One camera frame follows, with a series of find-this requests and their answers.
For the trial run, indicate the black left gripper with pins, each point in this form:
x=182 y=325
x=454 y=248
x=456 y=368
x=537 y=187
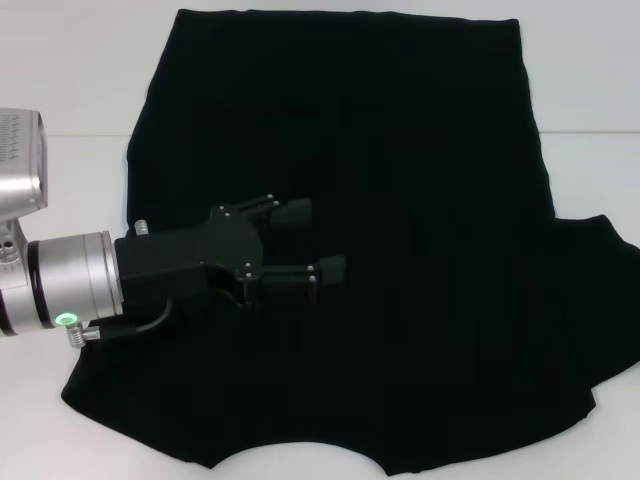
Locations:
x=190 y=255

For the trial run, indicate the black shirt with FREE print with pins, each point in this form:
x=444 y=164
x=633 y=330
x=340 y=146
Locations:
x=400 y=200

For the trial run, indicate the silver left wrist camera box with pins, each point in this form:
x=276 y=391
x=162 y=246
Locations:
x=20 y=160

